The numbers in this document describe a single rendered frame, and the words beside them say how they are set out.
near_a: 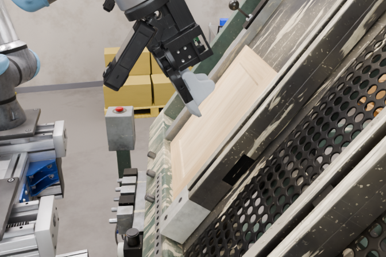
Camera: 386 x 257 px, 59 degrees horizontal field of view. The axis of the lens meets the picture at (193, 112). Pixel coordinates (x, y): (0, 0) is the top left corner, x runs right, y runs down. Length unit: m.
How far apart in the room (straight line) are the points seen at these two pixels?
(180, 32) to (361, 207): 0.35
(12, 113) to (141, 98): 2.54
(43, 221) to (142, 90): 2.92
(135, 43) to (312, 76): 0.42
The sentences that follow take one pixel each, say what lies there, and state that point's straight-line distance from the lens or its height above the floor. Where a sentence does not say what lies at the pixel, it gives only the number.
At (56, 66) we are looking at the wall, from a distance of 4.93.
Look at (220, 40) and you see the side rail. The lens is 1.55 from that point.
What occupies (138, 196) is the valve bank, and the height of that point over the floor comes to 0.74.
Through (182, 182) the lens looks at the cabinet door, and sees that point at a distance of 1.09.
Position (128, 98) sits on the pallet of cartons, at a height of 0.23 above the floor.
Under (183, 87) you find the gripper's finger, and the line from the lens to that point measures 0.53.
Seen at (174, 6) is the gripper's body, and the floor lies 1.50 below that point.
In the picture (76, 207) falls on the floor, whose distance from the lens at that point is 2.61.
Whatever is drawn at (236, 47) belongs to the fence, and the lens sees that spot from 1.32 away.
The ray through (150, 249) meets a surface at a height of 0.85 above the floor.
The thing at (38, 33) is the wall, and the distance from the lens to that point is 4.85.
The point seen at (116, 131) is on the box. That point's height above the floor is 0.85.
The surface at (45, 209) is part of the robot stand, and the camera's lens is 0.96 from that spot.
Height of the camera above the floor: 1.55
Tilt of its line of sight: 23 degrees down
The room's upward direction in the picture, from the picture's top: straight up
